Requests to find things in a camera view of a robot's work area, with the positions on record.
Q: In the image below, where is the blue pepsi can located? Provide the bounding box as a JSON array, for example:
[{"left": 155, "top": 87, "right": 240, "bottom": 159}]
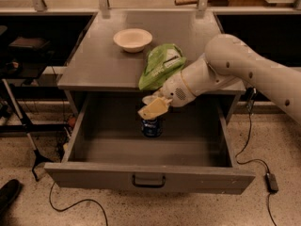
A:
[{"left": 141, "top": 119, "right": 163, "bottom": 137}]

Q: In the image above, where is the grey cabinet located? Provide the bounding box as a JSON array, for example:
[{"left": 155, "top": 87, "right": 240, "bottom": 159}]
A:
[{"left": 56, "top": 9, "right": 246, "bottom": 124}]

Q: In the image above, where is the black cable left floor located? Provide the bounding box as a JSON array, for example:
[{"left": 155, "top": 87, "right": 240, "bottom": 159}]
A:
[{"left": 48, "top": 182, "right": 109, "bottom": 226}]

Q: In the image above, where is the white bowl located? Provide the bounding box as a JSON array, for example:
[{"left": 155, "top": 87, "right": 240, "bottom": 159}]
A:
[{"left": 113, "top": 28, "right": 152, "bottom": 53}]

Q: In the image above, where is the black cable right floor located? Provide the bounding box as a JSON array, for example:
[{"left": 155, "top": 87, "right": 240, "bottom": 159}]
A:
[{"left": 234, "top": 88, "right": 278, "bottom": 226}]

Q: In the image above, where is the open grey top drawer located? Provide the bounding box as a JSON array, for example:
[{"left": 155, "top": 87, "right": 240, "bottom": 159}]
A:
[{"left": 45, "top": 92, "right": 255, "bottom": 194}]

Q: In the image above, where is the green chip bag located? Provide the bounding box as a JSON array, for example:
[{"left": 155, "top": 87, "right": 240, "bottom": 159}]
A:
[{"left": 138, "top": 43, "right": 186, "bottom": 90}]

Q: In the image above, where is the black power adapter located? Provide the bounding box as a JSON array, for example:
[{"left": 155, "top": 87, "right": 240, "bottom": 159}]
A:
[{"left": 265, "top": 173, "right": 278, "bottom": 193}]

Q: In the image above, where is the black tripod stand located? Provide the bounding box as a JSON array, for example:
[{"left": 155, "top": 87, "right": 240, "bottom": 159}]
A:
[{"left": 2, "top": 79, "right": 50, "bottom": 182}]

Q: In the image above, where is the wooden stick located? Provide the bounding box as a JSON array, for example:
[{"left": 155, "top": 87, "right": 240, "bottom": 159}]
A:
[{"left": 174, "top": 0, "right": 198, "bottom": 6}]

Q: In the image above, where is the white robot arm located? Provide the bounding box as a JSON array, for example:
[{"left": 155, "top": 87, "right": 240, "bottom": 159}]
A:
[{"left": 138, "top": 34, "right": 301, "bottom": 123}]

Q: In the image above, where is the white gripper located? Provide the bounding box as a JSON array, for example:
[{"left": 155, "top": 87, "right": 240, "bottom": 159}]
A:
[{"left": 138, "top": 73, "right": 196, "bottom": 120}]

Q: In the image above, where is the black shoe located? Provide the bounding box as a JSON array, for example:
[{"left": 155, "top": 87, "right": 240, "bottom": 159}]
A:
[{"left": 0, "top": 179, "right": 22, "bottom": 214}]

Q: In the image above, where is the dark box on shelf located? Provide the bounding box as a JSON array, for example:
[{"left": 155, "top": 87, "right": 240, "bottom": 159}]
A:
[{"left": 8, "top": 37, "right": 50, "bottom": 51}]

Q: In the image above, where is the black cable floor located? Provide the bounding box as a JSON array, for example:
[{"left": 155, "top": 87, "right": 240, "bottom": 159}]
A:
[
  {"left": 48, "top": 182, "right": 109, "bottom": 226},
  {"left": 234, "top": 88, "right": 278, "bottom": 226}
]

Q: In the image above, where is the black drawer handle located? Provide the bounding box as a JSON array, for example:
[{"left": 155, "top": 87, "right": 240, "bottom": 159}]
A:
[{"left": 132, "top": 174, "right": 166, "bottom": 188}]

